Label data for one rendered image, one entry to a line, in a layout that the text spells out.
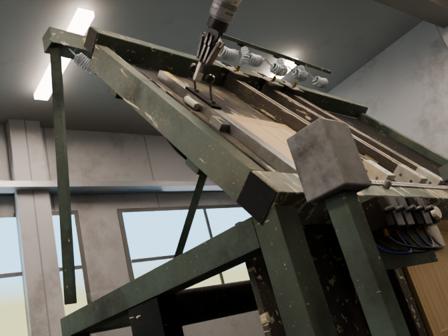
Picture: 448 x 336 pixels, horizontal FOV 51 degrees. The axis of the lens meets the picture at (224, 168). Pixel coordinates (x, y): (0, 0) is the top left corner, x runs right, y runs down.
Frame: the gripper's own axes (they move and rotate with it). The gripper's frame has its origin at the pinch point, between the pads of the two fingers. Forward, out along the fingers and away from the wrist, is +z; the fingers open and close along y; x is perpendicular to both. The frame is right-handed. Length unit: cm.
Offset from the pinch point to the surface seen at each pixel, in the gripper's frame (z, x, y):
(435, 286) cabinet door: 49, 103, 80
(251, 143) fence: 13.3, 8.4, 30.6
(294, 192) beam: 11, -10, 69
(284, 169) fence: 14, 8, 49
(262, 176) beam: 11, -16, 61
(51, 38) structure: 24, -16, -101
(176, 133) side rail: 17.4, -16.5, 20.5
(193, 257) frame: 46, -16, 50
